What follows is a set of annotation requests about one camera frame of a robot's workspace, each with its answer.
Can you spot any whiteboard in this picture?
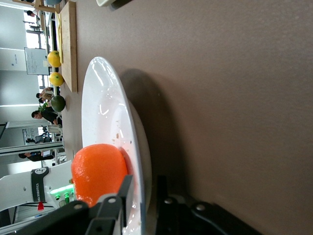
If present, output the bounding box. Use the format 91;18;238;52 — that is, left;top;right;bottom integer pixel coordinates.
24;47;51;76

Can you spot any white chair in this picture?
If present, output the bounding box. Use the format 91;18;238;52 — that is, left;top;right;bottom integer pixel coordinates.
47;124;64;142

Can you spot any yellow lemon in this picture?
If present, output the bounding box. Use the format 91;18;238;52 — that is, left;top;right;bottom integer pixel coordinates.
47;50;62;68
48;72;65;87

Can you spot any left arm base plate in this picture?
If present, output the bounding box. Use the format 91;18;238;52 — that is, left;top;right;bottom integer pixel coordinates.
50;184;75;207

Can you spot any person in black shirt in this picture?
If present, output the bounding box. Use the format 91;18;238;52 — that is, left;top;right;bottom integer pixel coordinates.
18;150;56;163
31;110;63;126

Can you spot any seated person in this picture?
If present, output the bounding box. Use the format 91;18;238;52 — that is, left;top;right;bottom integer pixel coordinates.
36;86;55;101

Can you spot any yellow plastic knife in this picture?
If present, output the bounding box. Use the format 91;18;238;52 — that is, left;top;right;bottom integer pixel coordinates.
56;13;64;65

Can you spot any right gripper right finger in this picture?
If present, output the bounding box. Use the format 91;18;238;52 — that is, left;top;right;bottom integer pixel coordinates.
155;175;260;235

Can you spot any wooden cutting board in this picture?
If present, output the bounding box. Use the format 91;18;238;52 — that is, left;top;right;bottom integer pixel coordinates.
60;1;78;93

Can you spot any orange fruit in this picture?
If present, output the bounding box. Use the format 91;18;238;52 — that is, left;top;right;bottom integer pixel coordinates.
70;143;130;208

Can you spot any white round plate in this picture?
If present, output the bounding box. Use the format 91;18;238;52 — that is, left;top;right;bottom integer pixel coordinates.
81;56;153;235

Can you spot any wooden mug rack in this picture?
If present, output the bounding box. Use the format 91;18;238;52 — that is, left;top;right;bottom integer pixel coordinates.
12;0;61;13

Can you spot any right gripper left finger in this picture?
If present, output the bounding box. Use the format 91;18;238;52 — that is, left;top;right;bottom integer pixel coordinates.
14;175;134;235

